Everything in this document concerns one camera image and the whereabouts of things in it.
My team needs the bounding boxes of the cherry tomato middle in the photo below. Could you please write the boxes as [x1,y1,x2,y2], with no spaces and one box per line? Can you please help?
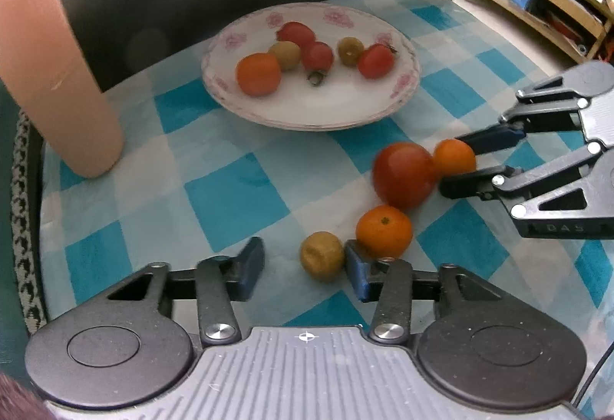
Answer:
[301,42,334,87]

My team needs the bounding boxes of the green-brown small fruit on plate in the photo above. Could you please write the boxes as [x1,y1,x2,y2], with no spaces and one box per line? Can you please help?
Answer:
[337,37,364,67]

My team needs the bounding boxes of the cherry tomato top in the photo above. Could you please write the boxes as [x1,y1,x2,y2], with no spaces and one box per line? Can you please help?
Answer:
[276,21,316,49]

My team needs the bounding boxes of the houndstooth trim cushion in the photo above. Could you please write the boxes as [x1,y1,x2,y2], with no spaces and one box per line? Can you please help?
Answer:
[10,109,48,336]

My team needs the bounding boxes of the white floral plate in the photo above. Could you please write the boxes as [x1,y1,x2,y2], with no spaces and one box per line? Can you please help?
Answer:
[202,2,421,131]

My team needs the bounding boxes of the large red tomato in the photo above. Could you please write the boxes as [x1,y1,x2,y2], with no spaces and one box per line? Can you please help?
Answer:
[371,142,438,210]

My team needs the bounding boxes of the blue white checkered cloth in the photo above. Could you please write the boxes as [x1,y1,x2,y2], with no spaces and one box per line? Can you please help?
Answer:
[37,0,614,420]

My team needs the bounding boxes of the brown longan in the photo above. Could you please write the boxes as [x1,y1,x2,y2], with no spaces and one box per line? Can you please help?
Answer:
[267,41,302,72]
[300,231,345,282]

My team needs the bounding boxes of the cherry tomato with stem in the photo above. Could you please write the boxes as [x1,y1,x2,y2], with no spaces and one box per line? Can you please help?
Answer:
[357,43,396,79]

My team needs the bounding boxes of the mandarin orange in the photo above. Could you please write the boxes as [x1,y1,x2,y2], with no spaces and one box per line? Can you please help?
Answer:
[355,205,413,259]
[433,138,477,177]
[235,53,282,97]

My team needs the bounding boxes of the pink ribbed cylinder vase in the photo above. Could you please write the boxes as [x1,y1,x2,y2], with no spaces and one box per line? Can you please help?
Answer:
[1,0,124,178]

